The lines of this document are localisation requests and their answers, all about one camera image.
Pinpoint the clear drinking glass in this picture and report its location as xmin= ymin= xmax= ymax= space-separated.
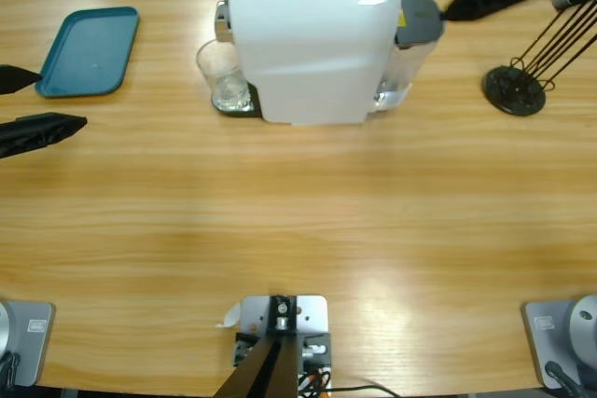
xmin=194 ymin=38 xmax=251 ymax=115

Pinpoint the white capsule coffee machine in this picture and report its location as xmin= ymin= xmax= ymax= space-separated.
xmin=212 ymin=0 xmax=403 ymax=129

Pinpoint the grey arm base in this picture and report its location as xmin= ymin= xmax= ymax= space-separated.
xmin=0 ymin=299 xmax=57 ymax=389
xmin=521 ymin=294 xmax=597 ymax=391

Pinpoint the teal plastic tray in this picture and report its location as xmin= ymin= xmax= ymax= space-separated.
xmin=35 ymin=6 xmax=141 ymax=100

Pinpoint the clear water tank grey lid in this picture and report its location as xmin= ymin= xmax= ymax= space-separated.
xmin=370 ymin=0 xmax=447 ymax=116

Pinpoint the black capsule holder with rods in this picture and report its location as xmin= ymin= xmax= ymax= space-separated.
xmin=482 ymin=0 xmax=597 ymax=117

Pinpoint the white paper tag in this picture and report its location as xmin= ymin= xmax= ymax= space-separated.
xmin=214 ymin=302 xmax=243 ymax=329

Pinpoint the black base cable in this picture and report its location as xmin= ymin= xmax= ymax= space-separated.
xmin=544 ymin=360 xmax=587 ymax=398
xmin=0 ymin=350 xmax=22 ymax=390

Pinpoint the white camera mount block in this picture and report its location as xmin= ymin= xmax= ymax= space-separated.
xmin=232 ymin=294 xmax=333 ymax=398

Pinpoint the dark camera post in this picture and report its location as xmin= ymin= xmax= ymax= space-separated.
xmin=215 ymin=294 xmax=299 ymax=398

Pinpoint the orange cable bundle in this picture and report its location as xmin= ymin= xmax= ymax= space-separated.
xmin=298 ymin=366 xmax=333 ymax=392

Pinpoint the thin black cable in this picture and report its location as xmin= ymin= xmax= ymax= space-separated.
xmin=326 ymin=383 xmax=405 ymax=398

